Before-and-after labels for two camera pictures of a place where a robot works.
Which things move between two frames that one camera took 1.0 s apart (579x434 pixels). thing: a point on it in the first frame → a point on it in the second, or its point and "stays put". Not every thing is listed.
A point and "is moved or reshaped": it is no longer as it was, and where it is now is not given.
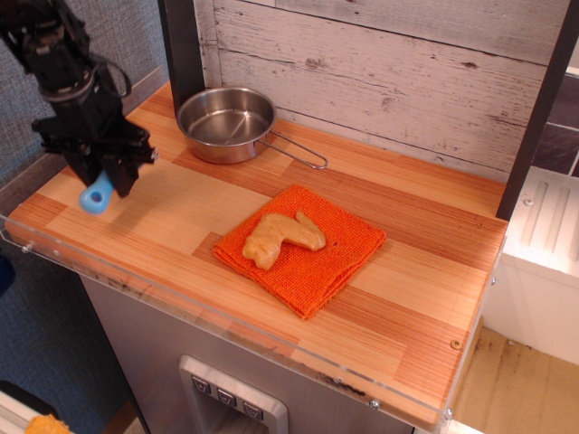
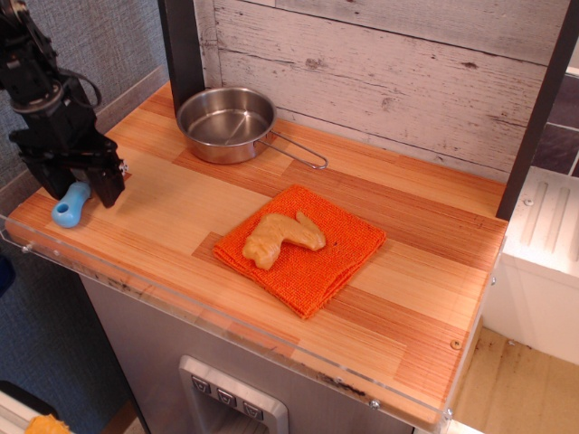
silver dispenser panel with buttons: x=219 y=401 stays put
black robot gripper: x=93 y=128 → x=68 y=137
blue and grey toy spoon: x=95 y=198 is moved or reshaped
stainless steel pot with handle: x=229 y=125 stays put
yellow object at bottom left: x=46 y=424 stays put
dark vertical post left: x=182 y=45 stays put
